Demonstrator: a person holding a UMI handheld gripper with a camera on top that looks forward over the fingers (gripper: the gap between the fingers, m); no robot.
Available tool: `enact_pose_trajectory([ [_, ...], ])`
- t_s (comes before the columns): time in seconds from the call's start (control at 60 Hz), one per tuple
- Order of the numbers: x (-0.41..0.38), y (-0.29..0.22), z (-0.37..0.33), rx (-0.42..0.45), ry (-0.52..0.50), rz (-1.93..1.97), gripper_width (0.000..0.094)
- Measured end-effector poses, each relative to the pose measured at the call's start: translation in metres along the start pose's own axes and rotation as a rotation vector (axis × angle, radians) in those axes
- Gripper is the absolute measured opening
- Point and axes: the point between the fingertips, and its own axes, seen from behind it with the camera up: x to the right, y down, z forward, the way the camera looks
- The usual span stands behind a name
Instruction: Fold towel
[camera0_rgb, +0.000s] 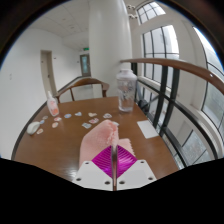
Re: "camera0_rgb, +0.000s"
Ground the hand sanitizer pump bottle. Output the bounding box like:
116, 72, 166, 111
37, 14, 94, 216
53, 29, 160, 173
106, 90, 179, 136
46, 90, 60, 118

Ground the arched white-framed window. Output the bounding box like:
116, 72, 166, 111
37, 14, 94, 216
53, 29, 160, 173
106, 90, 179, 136
136, 1, 167, 25

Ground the clear plastic water bottle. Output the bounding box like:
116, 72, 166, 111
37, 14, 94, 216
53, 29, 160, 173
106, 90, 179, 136
115, 68, 138, 114

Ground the large curved side window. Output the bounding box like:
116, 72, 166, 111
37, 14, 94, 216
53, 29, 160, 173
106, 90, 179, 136
192, 26, 224, 135

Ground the glass double door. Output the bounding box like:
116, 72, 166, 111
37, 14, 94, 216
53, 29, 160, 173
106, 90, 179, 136
79, 54, 92, 77

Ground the brown wooden chair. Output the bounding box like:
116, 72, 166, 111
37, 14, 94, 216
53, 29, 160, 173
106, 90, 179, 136
53, 77, 111, 104

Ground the white side door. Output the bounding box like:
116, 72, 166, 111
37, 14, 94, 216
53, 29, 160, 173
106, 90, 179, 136
39, 49, 58, 98

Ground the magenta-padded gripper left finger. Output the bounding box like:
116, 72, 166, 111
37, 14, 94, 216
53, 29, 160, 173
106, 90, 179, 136
73, 145, 115, 192

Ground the tall white-framed window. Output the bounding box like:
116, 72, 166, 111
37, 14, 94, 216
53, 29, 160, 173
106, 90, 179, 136
142, 24, 181, 85

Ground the wooden handrail black railing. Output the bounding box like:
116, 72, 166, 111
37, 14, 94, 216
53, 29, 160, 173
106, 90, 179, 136
120, 58, 224, 169

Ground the pink towel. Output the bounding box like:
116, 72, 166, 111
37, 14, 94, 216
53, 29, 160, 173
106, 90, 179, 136
78, 119, 136, 169

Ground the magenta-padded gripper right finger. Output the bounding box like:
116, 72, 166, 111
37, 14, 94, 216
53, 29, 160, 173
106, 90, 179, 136
114, 145, 158, 192

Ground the white paper sheet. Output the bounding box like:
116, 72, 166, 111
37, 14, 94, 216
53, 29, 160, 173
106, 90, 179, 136
136, 119, 160, 140

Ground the white computer mouse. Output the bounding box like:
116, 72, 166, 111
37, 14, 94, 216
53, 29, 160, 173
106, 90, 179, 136
26, 121, 41, 136

